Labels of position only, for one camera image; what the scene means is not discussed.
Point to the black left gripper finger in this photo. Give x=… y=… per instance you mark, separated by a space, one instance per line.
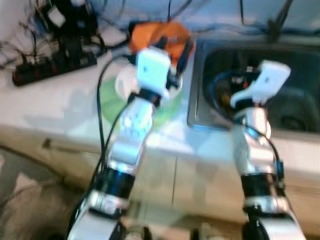
x=184 y=56
x=161 y=42

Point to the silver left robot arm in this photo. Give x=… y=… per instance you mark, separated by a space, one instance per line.
x=127 y=135

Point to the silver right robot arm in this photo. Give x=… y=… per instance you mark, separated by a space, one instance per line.
x=255 y=150

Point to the orange bowl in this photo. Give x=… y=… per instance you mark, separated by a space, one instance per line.
x=145 y=32

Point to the orange plate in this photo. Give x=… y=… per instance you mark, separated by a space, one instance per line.
x=136 y=47

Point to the stainless steel sink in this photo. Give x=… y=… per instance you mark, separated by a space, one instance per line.
x=295 y=75

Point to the black stand pole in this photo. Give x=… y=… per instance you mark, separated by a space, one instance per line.
x=274 y=27

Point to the large black power adapter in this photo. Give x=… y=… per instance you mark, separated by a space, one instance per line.
x=70 y=15

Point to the beige sink cabinet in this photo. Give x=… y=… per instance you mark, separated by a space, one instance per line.
x=200 y=180

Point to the black power strip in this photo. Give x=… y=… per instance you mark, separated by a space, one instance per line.
x=50 y=70

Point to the robot right leg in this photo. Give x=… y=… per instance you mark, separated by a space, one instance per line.
x=201 y=234

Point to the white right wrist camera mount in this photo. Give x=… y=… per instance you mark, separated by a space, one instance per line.
x=270 y=77

